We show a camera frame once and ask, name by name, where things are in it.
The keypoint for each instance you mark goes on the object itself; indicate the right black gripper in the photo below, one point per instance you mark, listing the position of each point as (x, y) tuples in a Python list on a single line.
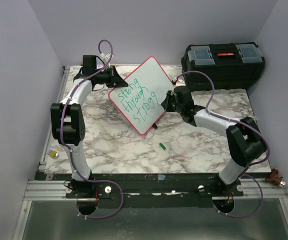
[(165, 104)]

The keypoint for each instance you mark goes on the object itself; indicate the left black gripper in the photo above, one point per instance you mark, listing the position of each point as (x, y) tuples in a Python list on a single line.
[(116, 80)]

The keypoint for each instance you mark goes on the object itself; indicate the whiteboard with pink frame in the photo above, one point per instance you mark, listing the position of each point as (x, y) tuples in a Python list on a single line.
[(140, 102)]

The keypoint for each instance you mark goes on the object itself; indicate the green marker cap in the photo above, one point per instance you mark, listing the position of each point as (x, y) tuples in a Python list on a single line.
[(162, 146)]

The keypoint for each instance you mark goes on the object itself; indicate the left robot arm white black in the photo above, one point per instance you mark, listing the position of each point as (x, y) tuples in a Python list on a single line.
[(67, 121)]

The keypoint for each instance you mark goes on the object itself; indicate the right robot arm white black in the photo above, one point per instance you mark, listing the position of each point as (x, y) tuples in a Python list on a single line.
[(245, 142)]

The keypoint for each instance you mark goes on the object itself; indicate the black toolbox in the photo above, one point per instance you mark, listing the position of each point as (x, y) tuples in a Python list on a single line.
[(229, 66)]

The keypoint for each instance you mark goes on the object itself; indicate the small yellow connector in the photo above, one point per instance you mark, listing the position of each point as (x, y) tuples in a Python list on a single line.
[(53, 154)]

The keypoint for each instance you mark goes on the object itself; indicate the copper pipe fitting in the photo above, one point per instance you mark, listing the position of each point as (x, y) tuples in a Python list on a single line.
[(274, 179)]

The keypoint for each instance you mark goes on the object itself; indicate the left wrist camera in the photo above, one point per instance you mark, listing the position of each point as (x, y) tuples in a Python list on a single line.
[(106, 56)]

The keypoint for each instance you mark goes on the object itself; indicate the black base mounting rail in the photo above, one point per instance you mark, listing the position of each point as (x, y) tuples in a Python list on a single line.
[(146, 190)]

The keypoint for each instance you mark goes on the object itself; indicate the aluminium frame rail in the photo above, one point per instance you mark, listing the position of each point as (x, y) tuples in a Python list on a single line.
[(44, 190)]

